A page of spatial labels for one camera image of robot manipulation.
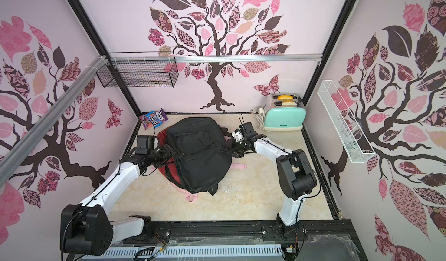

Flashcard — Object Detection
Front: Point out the pink backpack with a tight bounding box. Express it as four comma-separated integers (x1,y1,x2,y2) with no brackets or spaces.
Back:
175,133,233,195

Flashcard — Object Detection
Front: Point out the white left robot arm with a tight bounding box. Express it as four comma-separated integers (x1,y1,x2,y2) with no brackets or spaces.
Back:
60,145,175,256

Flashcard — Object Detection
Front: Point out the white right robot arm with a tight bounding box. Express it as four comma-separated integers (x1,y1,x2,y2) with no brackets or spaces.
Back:
231,130,318,227

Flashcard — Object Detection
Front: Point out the purple candy bag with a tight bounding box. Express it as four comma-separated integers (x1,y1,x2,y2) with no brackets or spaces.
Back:
139,108,168,129

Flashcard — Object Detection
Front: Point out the mint green toaster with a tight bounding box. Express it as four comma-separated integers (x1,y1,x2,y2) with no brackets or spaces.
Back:
263,93,307,131

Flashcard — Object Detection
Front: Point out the yellow toast slice front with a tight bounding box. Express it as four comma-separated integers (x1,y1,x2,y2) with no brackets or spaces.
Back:
281,101,298,107

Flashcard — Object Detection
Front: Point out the yellow toast slice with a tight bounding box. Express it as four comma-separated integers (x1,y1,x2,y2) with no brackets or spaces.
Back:
281,101,298,107
277,95,295,101

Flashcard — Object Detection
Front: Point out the yellow toast slice back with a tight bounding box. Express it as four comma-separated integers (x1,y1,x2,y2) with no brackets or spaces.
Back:
277,95,295,101

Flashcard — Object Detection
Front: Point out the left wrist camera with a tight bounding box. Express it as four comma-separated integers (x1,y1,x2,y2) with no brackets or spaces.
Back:
134,135,156,155

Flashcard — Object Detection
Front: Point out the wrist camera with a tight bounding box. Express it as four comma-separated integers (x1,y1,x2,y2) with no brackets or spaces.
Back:
134,135,156,155
232,122,257,142

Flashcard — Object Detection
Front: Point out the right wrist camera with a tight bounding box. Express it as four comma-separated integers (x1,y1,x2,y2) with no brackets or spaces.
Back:
232,122,257,142

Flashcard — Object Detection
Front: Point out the white toaster power cord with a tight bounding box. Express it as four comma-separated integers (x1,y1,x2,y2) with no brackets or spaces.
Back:
250,106,267,132

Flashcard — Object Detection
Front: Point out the black wire basket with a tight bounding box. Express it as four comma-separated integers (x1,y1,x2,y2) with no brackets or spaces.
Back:
96,51,180,88

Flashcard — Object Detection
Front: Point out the white vented cable duct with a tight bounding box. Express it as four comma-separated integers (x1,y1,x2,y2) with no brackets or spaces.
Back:
81,245,283,261

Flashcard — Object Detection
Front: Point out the aluminium rail back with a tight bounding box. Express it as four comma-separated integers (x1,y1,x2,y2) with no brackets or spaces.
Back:
111,54,323,63

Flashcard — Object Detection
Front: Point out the aluminium rail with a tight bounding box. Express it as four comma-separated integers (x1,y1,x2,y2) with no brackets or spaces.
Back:
111,54,323,63
1,55,106,185

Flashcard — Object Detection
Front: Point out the white wire shelf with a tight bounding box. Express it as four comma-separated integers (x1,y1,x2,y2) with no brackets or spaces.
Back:
317,80,377,163

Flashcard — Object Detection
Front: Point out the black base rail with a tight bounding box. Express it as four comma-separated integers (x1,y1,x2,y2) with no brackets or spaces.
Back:
123,219,360,245

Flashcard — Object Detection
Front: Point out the aluminium rail left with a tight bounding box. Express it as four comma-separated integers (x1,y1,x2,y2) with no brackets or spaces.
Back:
1,55,106,185

